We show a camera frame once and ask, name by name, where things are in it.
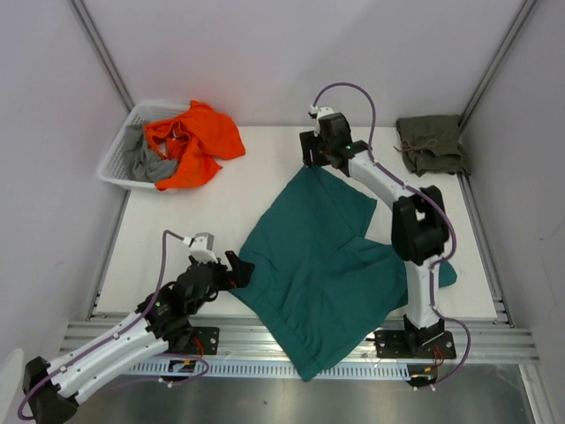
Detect teal green shorts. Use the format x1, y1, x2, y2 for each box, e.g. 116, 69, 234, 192
228, 167, 458, 383

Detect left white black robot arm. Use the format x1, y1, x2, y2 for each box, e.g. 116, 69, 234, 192
18, 251, 255, 423

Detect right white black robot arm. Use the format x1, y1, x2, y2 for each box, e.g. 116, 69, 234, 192
299, 107, 449, 359

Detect olive green folded shorts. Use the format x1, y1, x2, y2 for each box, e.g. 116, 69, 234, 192
395, 115, 471, 177

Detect orange shorts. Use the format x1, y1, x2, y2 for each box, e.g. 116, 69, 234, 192
144, 100, 245, 191

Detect grey shorts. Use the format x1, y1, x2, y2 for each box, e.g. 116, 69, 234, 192
123, 124, 178, 183

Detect white plastic basket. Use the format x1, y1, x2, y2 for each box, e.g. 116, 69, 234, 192
97, 100, 190, 192

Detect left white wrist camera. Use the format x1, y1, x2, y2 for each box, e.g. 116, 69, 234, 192
183, 232, 217, 263

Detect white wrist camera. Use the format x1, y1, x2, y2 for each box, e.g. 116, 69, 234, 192
183, 232, 217, 263
308, 105, 335, 136

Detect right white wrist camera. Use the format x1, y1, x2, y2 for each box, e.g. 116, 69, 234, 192
308, 105, 335, 136

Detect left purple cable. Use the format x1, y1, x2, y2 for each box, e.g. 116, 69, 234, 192
16, 230, 208, 420

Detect purple cable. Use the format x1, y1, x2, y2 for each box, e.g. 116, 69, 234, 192
312, 82, 471, 390
16, 230, 208, 420

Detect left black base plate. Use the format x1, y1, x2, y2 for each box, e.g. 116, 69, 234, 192
168, 327, 220, 356

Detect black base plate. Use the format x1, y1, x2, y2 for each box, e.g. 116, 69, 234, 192
373, 329, 456, 360
168, 327, 220, 356

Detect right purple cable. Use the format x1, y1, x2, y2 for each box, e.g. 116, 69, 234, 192
312, 82, 471, 390

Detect white slotted cable duct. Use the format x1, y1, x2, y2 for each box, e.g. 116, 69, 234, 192
119, 358, 411, 382

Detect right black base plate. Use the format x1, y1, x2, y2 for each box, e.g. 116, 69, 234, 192
373, 329, 456, 360

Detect left aluminium corner post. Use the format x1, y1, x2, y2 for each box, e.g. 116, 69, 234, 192
68, 0, 135, 111

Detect aluminium corner post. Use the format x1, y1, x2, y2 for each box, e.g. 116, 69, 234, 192
68, 0, 135, 111
459, 0, 541, 132

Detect right aluminium corner post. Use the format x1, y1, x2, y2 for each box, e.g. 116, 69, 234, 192
459, 0, 541, 132

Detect aluminium table edge rail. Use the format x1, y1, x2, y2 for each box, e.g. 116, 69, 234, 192
61, 315, 538, 364

